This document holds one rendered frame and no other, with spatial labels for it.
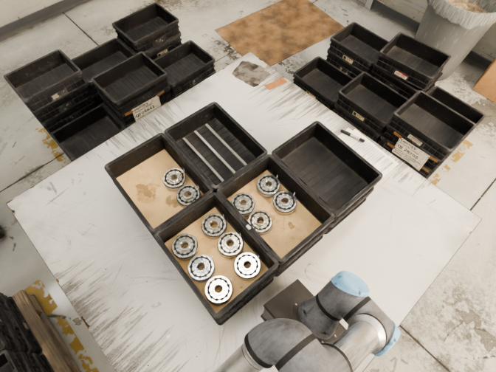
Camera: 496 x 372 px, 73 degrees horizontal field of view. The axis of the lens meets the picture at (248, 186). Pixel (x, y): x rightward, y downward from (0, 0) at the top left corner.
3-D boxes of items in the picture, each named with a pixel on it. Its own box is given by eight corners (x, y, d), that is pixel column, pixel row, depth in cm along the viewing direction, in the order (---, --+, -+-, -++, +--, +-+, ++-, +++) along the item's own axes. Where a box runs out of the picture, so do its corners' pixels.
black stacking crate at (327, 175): (374, 189, 153) (384, 176, 143) (330, 227, 143) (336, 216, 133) (312, 135, 167) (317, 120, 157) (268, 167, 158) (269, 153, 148)
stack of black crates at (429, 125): (440, 166, 239) (477, 125, 200) (416, 190, 229) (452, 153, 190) (393, 133, 253) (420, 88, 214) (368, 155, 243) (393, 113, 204)
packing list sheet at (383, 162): (401, 162, 173) (401, 161, 173) (373, 188, 165) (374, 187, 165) (350, 125, 185) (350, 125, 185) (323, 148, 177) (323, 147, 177)
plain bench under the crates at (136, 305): (415, 263, 219) (483, 218, 158) (234, 483, 163) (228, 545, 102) (248, 123, 275) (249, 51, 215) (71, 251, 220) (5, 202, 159)
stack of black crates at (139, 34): (167, 51, 297) (156, 1, 258) (188, 68, 286) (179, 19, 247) (128, 72, 283) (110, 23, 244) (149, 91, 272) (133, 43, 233)
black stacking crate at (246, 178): (329, 228, 143) (335, 217, 133) (277, 271, 133) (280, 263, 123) (267, 167, 158) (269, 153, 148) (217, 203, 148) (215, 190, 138)
